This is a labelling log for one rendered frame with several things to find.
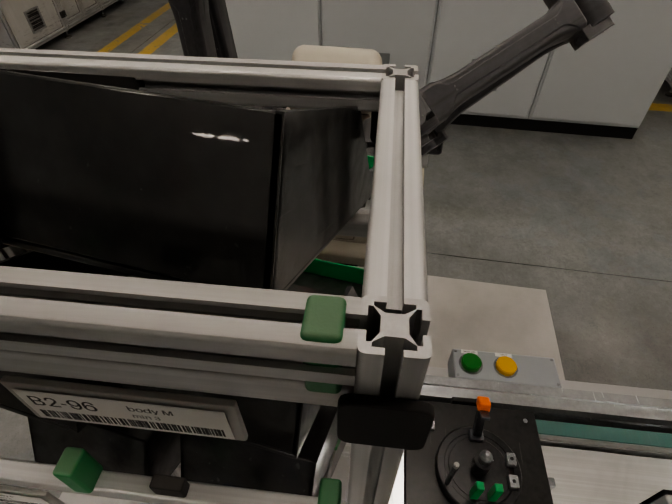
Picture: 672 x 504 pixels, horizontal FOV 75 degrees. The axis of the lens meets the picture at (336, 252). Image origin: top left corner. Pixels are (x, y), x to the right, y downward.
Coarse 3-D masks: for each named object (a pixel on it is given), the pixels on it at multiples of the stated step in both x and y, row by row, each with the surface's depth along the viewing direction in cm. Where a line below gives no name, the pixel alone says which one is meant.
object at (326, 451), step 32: (320, 416) 52; (192, 448) 40; (224, 448) 39; (256, 448) 38; (320, 448) 39; (192, 480) 42; (224, 480) 41; (256, 480) 40; (288, 480) 39; (320, 480) 42
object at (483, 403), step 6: (480, 396) 74; (480, 402) 72; (486, 402) 72; (480, 408) 72; (486, 408) 72; (480, 414) 72; (486, 414) 72; (480, 420) 74; (474, 426) 75; (480, 426) 74; (474, 432) 75; (480, 432) 75
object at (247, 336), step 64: (0, 64) 25; (64, 64) 25; (128, 64) 25; (192, 64) 25; (256, 64) 25; (320, 64) 25; (384, 64) 25; (0, 256) 38; (0, 320) 13; (64, 320) 12; (128, 320) 12; (192, 320) 12; (256, 320) 12; (384, 320) 12; (384, 384) 14; (384, 448) 16
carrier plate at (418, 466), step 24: (456, 408) 82; (432, 432) 79; (504, 432) 79; (528, 432) 79; (408, 456) 76; (432, 456) 76; (528, 456) 76; (408, 480) 73; (432, 480) 73; (528, 480) 73
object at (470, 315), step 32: (448, 288) 117; (480, 288) 117; (512, 288) 117; (448, 320) 110; (480, 320) 110; (512, 320) 110; (544, 320) 110; (448, 352) 103; (512, 352) 103; (544, 352) 103
